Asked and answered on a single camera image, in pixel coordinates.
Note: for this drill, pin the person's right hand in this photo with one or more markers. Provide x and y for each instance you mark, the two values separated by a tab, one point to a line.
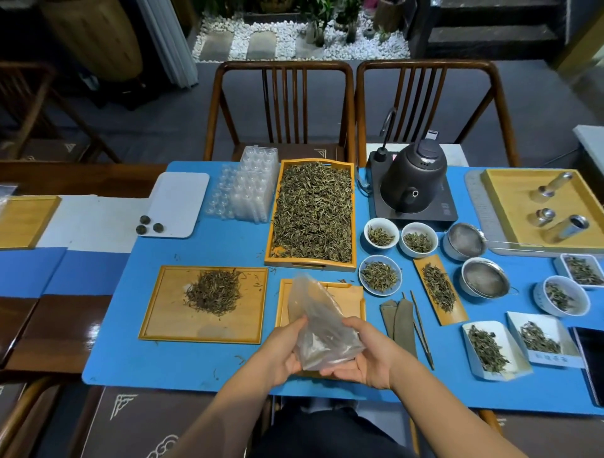
377	361

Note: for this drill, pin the person's left hand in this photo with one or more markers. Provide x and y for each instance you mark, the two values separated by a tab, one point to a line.
278	351

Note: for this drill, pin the person's right thumb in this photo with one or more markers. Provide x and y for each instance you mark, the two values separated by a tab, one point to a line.
359	325

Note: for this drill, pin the person's left thumb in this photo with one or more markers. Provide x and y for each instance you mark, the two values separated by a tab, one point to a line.
293	328

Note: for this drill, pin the clear plastic bag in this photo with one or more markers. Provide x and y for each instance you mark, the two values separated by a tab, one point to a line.
323	325

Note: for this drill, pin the person's left forearm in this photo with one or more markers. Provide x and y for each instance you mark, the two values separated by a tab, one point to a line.
226	410

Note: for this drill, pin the person's right forearm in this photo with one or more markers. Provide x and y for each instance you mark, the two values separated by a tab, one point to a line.
439	415

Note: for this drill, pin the small empty bamboo tray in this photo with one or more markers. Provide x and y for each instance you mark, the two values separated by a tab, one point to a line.
347	299

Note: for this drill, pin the white porcelain tea bowl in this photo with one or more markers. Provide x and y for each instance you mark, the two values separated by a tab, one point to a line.
419	231
381	226
578	302
380	288

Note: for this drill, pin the bamboo tea tongs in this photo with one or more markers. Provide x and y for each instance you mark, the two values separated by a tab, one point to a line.
421	325

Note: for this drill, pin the small pile of tea leaves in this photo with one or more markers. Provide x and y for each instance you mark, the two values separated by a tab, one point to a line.
213	292

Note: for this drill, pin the bamboo tea scoop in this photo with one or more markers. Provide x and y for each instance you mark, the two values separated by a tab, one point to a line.
452	314

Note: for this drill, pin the blue table mat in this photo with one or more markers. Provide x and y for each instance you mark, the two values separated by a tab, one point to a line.
188	368

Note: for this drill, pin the person's black trousers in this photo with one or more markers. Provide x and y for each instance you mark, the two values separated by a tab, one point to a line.
330	434

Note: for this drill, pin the large heap of tea leaves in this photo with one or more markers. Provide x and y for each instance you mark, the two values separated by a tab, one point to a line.
314	212

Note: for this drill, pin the wide flat bamboo tray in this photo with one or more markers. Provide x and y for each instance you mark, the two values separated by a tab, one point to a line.
165	321

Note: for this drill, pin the stack of clear vial trays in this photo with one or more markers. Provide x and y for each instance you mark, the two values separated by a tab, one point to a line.
252	188

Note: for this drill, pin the black kettle base with faucet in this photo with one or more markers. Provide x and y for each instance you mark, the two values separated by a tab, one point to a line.
446	207

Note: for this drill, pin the black electric kettle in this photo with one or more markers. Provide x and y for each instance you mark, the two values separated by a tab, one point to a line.
413	179

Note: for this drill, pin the white rectangular tea dish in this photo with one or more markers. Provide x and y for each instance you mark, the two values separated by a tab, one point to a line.
561	330
561	266
514	363

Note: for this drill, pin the white plastic board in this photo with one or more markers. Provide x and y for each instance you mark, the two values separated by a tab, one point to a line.
181	198

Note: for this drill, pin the grey silicone mat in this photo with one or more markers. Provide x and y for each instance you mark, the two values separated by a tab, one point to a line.
474	198

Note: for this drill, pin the dark cushion with white pattern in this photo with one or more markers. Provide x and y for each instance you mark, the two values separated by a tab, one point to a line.
141	424

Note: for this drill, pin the bamboo tray with metal cylinders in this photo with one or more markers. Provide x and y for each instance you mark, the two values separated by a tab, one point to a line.
512	207

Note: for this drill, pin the short metal cylinder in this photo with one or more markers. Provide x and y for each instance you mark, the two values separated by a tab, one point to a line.
541	217

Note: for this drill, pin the white and blue table runner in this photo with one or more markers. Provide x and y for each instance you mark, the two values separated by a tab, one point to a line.
94	226

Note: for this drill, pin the wide metal cylinder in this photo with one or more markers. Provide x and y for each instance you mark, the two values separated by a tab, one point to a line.
566	229

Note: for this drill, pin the black tablet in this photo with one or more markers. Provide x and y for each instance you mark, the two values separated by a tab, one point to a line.
592	363

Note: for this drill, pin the tall metal cylinder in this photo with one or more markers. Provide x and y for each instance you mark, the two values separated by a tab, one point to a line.
552	186

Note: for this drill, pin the wooden slat-back chair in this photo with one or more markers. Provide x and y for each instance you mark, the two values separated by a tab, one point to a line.
424	64
283	66

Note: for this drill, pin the grey stepping stone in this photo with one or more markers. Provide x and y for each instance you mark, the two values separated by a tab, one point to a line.
217	46
262	45

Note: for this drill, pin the plain bamboo tray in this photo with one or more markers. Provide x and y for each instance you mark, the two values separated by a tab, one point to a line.
26	221

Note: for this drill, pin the white side cabinet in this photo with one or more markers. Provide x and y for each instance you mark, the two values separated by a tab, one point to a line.
590	146

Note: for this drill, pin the bed of white pebbles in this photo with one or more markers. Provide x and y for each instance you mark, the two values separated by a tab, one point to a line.
288	35

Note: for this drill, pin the white curtain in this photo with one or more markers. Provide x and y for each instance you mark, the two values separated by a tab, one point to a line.
170	42

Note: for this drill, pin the green potted plants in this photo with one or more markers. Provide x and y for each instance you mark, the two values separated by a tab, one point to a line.
325	14

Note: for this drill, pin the dark stone stairs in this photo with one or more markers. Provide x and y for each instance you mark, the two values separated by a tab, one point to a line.
490	33

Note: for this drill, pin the dark wooden armchair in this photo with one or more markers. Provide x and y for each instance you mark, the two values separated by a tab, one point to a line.
28	108

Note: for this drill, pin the large wooden barrel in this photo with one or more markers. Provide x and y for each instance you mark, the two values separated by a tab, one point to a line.
94	37

